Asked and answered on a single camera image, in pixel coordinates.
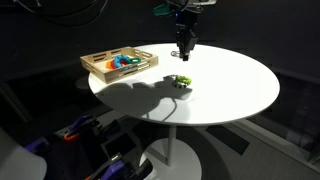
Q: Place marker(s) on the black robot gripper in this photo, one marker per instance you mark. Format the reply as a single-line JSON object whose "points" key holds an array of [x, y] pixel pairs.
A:
{"points": [[186, 40]]}

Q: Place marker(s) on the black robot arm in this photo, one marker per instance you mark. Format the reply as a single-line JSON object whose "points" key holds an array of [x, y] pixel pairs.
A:
{"points": [[186, 15]]}

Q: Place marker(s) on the wooden slatted crate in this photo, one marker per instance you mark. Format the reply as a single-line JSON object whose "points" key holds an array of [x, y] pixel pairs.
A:
{"points": [[112, 65]]}

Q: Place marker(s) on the white round table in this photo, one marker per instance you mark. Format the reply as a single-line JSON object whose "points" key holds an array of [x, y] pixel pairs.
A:
{"points": [[214, 86]]}

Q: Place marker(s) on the purple orange clamp rear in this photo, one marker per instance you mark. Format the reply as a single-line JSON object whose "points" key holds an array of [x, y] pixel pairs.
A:
{"points": [[89, 122]]}

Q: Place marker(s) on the purple black clamp front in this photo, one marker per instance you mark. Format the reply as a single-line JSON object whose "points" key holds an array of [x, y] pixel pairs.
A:
{"points": [[116, 169]]}

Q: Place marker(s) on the white chair corner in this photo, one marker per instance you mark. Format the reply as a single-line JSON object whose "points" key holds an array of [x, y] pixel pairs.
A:
{"points": [[16, 163]]}

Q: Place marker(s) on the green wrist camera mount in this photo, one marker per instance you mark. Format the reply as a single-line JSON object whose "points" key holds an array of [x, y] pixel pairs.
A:
{"points": [[164, 10]]}

